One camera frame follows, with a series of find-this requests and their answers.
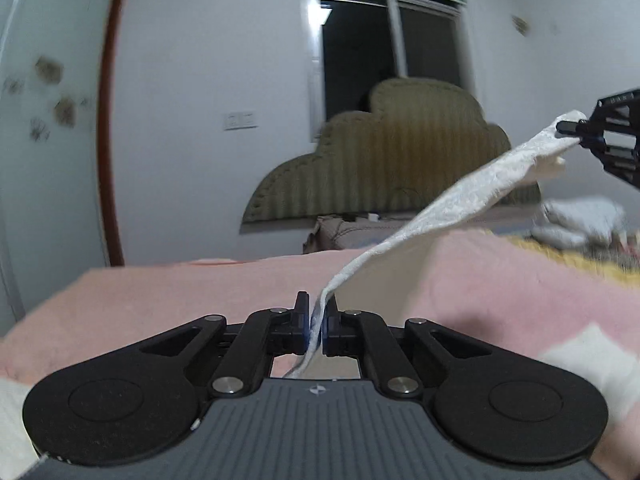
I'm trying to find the yellow blanket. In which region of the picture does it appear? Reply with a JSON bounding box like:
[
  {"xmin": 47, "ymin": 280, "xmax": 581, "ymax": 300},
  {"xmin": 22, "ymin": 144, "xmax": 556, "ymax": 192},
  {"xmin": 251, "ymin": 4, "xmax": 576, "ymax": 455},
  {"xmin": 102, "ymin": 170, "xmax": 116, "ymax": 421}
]
[{"xmin": 500, "ymin": 231, "xmax": 640, "ymax": 288}]

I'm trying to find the white textured towel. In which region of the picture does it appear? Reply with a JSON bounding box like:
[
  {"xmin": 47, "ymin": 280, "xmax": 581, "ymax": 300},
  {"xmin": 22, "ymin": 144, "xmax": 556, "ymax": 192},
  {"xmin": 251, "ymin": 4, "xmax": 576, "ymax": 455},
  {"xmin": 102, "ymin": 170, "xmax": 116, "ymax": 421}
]
[{"xmin": 285, "ymin": 109, "xmax": 592, "ymax": 379}]

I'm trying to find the brown pillow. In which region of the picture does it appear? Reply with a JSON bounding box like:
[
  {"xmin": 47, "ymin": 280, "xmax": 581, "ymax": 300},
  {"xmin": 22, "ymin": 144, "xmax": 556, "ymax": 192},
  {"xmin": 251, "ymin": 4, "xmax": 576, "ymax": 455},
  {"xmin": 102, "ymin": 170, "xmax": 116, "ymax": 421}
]
[{"xmin": 302, "ymin": 214, "xmax": 417, "ymax": 254}]

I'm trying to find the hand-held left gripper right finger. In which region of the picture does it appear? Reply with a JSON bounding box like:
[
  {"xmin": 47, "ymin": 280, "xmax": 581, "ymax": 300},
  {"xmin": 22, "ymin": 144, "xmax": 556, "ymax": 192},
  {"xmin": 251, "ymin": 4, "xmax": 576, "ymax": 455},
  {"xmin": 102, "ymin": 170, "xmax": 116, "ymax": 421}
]
[{"xmin": 321, "ymin": 308, "xmax": 497, "ymax": 401}]

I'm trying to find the pink blanket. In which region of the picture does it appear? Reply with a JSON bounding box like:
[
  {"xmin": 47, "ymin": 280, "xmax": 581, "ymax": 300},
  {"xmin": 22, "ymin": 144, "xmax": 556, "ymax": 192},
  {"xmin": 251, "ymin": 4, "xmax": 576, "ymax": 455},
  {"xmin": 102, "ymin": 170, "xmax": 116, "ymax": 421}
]
[{"xmin": 0, "ymin": 229, "xmax": 640, "ymax": 480}]

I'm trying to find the white wall switch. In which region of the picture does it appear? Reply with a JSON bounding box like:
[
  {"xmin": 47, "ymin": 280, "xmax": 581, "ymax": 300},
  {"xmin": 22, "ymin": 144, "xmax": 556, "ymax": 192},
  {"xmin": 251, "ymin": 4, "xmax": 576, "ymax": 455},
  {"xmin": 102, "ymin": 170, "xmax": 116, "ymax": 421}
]
[{"xmin": 223, "ymin": 109, "xmax": 259, "ymax": 132}]

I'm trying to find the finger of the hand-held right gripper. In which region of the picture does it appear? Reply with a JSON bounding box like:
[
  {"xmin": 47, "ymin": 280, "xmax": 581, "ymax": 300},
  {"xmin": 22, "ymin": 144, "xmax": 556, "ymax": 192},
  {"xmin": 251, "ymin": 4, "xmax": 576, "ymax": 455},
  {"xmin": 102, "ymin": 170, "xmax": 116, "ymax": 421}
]
[
  {"xmin": 556, "ymin": 88, "xmax": 640, "ymax": 136},
  {"xmin": 580, "ymin": 132, "xmax": 640, "ymax": 187}
]

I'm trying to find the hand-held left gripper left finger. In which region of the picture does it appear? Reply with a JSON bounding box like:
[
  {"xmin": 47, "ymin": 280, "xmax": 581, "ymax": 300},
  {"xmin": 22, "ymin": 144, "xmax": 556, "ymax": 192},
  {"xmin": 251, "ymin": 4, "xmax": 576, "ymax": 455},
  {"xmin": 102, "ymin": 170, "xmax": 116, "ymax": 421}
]
[{"xmin": 140, "ymin": 291, "xmax": 312, "ymax": 401}]

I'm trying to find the dark sliding window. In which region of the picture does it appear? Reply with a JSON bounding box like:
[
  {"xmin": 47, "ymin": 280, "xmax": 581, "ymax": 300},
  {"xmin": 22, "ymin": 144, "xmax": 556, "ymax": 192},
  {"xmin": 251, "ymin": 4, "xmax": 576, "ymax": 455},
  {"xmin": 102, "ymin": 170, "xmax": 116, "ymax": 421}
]
[{"xmin": 304, "ymin": 0, "xmax": 477, "ymax": 142}]

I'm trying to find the white wardrobe with flower decals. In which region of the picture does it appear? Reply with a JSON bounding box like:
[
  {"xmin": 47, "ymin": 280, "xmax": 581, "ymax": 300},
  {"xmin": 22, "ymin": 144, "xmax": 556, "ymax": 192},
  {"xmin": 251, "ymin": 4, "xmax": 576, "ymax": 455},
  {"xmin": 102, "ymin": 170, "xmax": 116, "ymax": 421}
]
[{"xmin": 0, "ymin": 0, "xmax": 127, "ymax": 328}]

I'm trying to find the grey white cloth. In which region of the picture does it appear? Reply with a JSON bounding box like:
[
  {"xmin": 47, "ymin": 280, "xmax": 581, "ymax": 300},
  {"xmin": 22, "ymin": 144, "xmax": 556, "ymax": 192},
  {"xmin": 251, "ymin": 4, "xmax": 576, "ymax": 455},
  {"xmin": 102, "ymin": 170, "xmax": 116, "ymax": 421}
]
[{"xmin": 529, "ymin": 196, "xmax": 632, "ymax": 250}]

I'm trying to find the olive striped headboard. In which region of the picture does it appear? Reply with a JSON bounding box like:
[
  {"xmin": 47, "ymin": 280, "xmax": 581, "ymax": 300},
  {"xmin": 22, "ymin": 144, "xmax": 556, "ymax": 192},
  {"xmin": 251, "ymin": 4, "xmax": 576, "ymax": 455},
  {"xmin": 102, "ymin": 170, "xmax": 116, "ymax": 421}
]
[{"xmin": 241, "ymin": 77, "xmax": 543, "ymax": 224}]

